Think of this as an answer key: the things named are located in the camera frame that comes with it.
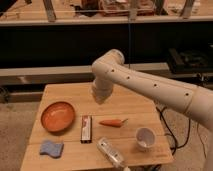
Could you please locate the white cup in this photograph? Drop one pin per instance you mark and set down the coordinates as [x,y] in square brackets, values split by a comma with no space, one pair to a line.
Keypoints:
[145,138]

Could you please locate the long wooden bench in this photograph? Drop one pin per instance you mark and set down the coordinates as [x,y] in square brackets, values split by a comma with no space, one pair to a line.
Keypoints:
[67,74]

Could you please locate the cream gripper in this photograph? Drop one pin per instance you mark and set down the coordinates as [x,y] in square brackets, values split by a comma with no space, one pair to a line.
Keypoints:
[100,95]

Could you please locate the orange carrot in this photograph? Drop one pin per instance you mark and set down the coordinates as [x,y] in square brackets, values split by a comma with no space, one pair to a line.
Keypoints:
[113,123]

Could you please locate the red rectangular box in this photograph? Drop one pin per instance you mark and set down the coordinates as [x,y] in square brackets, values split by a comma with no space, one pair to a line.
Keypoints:
[86,129]

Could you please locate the upper wooden shelf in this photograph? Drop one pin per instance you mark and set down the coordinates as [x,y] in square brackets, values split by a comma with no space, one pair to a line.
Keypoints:
[98,12]

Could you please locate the wooden table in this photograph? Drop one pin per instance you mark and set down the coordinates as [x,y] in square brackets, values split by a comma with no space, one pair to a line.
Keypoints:
[136,111]

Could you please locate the blue sponge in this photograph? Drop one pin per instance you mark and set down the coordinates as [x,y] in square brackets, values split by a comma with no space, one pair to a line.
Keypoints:
[51,149]

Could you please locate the orange bowl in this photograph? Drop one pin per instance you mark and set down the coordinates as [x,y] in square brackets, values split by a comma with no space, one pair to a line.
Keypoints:
[58,116]

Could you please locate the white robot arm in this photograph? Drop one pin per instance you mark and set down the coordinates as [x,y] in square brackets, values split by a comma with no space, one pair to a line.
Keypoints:
[194,101]

